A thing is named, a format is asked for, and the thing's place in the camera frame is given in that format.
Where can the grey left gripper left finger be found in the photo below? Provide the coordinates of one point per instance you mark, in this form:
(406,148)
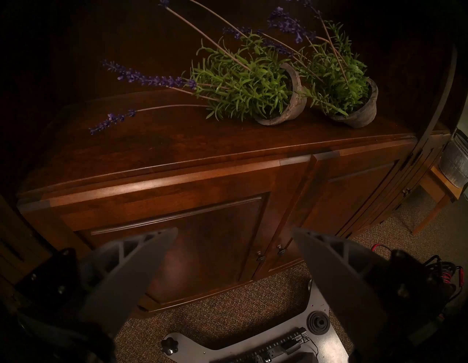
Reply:
(120,281)

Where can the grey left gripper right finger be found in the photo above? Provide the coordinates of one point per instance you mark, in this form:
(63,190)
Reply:
(340,285)

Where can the fake lavender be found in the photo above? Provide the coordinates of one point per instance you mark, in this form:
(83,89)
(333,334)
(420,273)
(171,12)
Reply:
(248,88)
(340,80)

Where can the black round rubber cap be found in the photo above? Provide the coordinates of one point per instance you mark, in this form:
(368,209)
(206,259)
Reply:
(317,322)

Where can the small dark cabinet door knob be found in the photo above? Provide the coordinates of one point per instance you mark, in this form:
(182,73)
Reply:
(280,251)
(260,257)

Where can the black star knob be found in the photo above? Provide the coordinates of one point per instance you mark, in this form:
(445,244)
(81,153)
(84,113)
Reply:
(169,345)

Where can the light wooden side table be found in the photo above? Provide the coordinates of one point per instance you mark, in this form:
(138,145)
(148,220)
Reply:
(435,195)

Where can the dark wooden shelf cabinet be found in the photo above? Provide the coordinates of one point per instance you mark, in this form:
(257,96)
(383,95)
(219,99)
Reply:
(219,164)

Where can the grey metal robot base plate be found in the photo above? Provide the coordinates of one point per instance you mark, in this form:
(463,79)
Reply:
(331,345)

